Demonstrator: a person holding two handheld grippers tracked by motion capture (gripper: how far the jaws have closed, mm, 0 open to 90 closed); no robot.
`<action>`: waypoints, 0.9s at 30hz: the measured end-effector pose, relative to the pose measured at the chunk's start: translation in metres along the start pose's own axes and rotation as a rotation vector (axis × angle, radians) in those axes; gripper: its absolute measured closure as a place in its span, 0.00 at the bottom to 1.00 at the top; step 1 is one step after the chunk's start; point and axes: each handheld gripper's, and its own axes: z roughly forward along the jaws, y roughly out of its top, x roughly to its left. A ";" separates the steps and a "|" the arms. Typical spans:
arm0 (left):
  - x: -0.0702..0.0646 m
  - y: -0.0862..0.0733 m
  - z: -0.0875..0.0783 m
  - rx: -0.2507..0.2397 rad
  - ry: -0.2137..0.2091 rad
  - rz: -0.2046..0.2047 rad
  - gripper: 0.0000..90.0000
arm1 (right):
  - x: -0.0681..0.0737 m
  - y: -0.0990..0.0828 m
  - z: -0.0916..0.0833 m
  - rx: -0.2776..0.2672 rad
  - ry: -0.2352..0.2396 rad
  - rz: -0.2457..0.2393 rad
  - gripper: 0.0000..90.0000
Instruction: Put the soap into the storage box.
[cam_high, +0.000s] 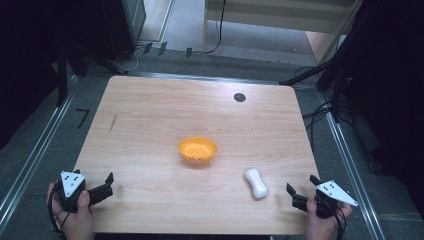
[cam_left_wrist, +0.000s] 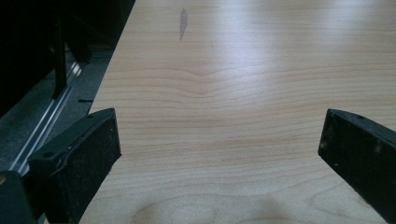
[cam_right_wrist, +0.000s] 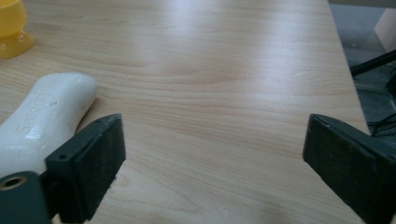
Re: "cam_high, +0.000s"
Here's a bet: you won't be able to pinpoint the black hanging cable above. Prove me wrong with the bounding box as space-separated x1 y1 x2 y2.
203 0 228 55

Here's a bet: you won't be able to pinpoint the aluminium floor rail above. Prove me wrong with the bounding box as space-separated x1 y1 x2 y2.
316 91 388 240
128 71 296 86
0 75 80 231

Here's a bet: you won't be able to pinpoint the person's left hand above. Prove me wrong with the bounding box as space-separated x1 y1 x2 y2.
47 182 95 240

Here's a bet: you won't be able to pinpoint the black cabinet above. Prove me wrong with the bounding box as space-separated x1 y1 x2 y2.
98 0 148 63

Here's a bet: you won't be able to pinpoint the black metal stand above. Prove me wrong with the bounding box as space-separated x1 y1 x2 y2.
279 49 354 124
54 31 129 108

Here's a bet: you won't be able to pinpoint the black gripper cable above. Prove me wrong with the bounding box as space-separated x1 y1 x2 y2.
319 196 348 240
47 187 72 234

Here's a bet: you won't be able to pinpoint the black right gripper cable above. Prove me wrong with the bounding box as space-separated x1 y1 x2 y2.
319 196 348 240

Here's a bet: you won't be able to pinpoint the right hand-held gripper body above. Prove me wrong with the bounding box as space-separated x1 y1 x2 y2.
291 179 359 220

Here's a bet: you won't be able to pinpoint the black floor cables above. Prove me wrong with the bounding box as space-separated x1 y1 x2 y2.
293 65 355 144

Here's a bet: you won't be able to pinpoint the white floor cable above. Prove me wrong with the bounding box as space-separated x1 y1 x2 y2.
112 45 145 73

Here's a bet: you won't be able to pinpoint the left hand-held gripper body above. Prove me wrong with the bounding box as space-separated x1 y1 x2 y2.
54 170 114 214

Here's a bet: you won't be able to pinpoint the orange perforated bowl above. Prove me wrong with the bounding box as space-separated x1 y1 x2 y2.
176 136 219 165

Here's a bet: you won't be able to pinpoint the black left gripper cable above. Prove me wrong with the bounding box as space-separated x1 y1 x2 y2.
47 187 72 234

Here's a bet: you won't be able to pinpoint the white shelf unit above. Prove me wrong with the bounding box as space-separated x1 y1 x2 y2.
201 0 363 65

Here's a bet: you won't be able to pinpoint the white peanut-shaped soap bar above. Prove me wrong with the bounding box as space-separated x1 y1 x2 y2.
243 167 270 201

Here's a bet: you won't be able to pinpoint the person's right hand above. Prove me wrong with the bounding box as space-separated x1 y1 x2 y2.
305 195 354 240

